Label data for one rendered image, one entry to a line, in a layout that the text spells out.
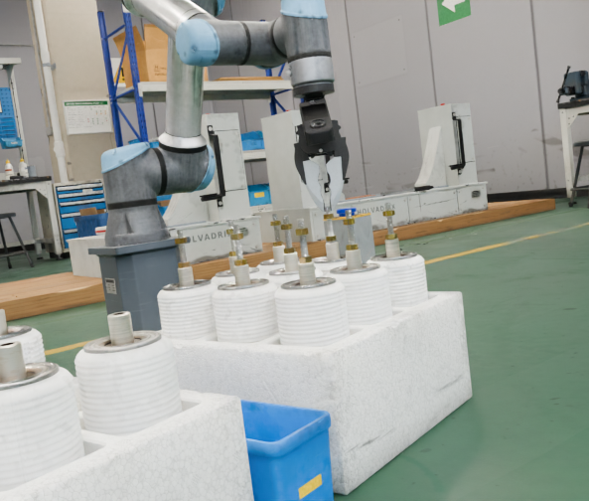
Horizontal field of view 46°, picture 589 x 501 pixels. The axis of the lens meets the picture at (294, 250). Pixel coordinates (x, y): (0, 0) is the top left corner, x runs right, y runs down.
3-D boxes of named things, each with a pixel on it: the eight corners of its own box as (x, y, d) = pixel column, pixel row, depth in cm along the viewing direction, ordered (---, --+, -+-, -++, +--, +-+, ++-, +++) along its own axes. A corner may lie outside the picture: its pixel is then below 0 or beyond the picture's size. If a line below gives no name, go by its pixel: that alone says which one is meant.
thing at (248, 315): (218, 418, 98) (200, 294, 97) (239, 397, 107) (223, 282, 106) (281, 416, 96) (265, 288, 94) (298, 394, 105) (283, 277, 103)
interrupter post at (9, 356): (-7, 385, 59) (-14, 347, 58) (19, 377, 60) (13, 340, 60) (8, 387, 57) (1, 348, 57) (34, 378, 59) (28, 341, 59)
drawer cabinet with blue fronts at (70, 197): (47, 258, 671) (36, 188, 665) (93, 250, 699) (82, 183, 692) (66, 258, 624) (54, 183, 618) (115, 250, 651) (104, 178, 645)
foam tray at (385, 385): (139, 452, 108) (123, 341, 106) (290, 380, 139) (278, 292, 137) (347, 496, 84) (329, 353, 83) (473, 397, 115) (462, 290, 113)
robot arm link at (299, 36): (306, 3, 122) (334, -12, 115) (313, 66, 123) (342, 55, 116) (268, 2, 118) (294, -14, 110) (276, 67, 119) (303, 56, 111)
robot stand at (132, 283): (104, 368, 169) (86, 248, 166) (173, 350, 180) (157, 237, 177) (135, 380, 154) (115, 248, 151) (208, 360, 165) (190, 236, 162)
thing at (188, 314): (182, 414, 102) (165, 294, 101) (166, 399, 111) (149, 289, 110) (241, 398, 106) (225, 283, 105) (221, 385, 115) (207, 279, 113)
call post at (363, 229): (341, 374, 138) (322, 221, 135) (359, 364, 144) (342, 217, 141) (370, 376, 134) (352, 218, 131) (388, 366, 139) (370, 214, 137)
